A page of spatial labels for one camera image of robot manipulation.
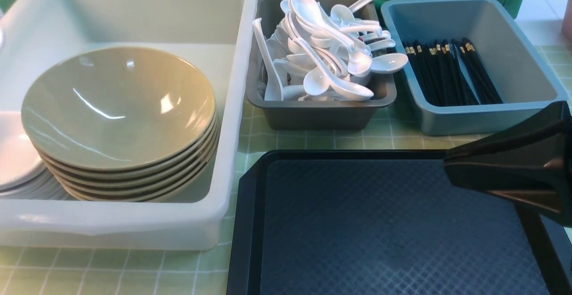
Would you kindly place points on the white soup spoon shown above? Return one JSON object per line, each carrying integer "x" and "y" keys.
{"x": 320, "y": 79}

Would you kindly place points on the pile of white spoons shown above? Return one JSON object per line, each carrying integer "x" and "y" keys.
{"x": 352, "y": 48}

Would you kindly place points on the bundle of black chopsticks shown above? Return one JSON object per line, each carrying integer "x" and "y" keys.
{"x": 451, "y": 73}

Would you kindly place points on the grey plastic spoon bin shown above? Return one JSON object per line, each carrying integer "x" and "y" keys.
{"x": 314, "y": 115}

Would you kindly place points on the black plastic serving tray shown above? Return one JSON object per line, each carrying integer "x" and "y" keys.
{"x": 385, "y": 222}

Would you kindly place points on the upright white spoon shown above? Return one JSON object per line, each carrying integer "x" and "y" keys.
{"x": 274, "y": 87}

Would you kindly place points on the stack of tan bowls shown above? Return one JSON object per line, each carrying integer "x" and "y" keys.
{"x": 151, "y": 183}

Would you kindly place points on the white square dish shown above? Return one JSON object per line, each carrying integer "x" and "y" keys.
{"x": 19, "y": 160}

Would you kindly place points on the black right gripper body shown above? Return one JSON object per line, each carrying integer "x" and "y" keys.
{"x": 528, "y": 164}

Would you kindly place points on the blue plastic chopstick bin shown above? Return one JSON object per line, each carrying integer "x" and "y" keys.
{"x": 525, "y": 83}

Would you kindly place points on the large white plastic tub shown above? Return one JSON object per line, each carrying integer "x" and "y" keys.
{"x": 213, "y": 35}

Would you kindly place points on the green checkered tablecloth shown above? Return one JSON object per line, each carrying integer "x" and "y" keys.
{"x": 81, "y": 271}

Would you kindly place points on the stack of white plates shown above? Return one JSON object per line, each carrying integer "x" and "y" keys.
{"x": 42, "y": 187}

